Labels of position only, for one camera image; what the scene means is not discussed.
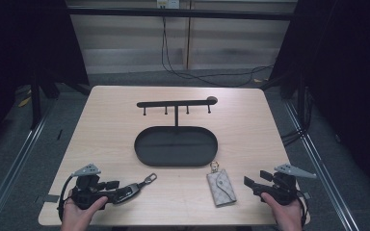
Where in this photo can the grey patterned key pouch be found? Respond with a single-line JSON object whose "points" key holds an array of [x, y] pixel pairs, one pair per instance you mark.
{"points": [[221, 189]]}

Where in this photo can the aluminium floor rail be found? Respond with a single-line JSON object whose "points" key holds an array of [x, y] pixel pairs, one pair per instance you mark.
{"points": [[16, 163], [321, 163]]}

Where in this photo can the yellow tape piece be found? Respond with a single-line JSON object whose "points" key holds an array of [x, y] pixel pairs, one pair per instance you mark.
{"points": [[24, 101]]}

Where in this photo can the black key rack with tray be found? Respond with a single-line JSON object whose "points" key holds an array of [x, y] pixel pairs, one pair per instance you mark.
{"points": [[176, 147]]}

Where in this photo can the person's right hand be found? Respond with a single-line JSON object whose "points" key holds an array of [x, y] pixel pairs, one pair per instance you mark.
{"points": [[287, 218]]}

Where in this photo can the black car key with carabiner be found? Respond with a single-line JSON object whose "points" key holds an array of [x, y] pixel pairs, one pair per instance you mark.
{"points": [[128, 192]]}

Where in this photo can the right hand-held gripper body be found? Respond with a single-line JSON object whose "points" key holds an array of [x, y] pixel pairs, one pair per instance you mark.
{"points": [[282, 189]]}

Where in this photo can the white wall socket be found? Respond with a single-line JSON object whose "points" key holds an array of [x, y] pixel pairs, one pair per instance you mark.
{"points": [[168, 4]]}

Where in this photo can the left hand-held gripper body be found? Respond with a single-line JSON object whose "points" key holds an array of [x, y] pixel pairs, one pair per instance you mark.
{"points": [[85, 194]]}

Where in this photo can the black horizontal bar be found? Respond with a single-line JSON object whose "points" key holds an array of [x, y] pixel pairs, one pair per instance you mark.
{"points": [[179, 13]]}

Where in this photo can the person's left hand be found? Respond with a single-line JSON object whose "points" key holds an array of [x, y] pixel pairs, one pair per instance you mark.
{"points": [[77, 218]]}

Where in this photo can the dark curtain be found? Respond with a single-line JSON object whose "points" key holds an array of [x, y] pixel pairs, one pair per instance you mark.
{"points": [[22, 48], [350, 80]]}

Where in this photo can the black metal stand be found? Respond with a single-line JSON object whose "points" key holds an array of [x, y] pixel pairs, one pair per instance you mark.
{"points": [[36, 102], [301, 99]]}

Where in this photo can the grey tape piece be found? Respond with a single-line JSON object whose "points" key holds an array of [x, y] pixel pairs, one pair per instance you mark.
{"points": [[50, 198]]}

